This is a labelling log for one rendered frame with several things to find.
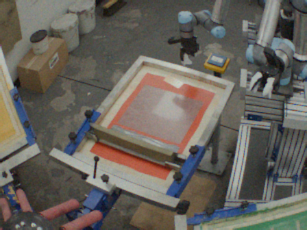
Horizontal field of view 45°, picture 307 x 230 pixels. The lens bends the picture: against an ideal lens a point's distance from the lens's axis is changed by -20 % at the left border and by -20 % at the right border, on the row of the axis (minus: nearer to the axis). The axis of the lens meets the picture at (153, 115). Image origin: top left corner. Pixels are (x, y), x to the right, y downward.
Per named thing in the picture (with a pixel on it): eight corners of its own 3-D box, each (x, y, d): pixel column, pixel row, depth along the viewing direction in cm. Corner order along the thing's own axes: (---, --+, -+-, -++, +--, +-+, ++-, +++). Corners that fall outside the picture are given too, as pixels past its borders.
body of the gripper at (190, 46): (194, 58, 229) (192, 41, 220) (179, 53, 232) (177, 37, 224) (199, 50, 234) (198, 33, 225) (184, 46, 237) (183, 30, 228)
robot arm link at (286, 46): (295, 57, 154) (297, 42, 147) (288, 71, 148) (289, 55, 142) (281, 50, 157) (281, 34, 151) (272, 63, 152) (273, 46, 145)
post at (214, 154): (207, 146, 333) (206, 46, 264) (231, 154, 325) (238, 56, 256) (194, 168, 320) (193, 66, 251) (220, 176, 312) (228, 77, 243)
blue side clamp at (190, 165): (194, 152, 212) (194, 142, 206) (204, 155, 210) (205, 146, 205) (166, 198, 194) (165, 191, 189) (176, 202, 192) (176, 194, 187)
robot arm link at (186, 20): (196, 14, 212) (182, 18, 210) (197, 30, 220) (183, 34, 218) (188, 8, 217) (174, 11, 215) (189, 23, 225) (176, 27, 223)
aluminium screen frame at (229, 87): (140, 60, 259) (140, 55, 256) (234, 87, 238) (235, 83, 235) (68, 157, 213) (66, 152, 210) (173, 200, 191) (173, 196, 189)
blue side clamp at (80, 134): (94, 118, 232) (92, 108, 227) (103, 120, 230) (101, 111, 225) (67, 157, 214) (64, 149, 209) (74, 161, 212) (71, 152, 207)
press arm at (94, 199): (101, 185, 195) (99, 179, 192) (112, 189, 193) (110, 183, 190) (84, 209, 185) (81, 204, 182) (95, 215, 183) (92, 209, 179)
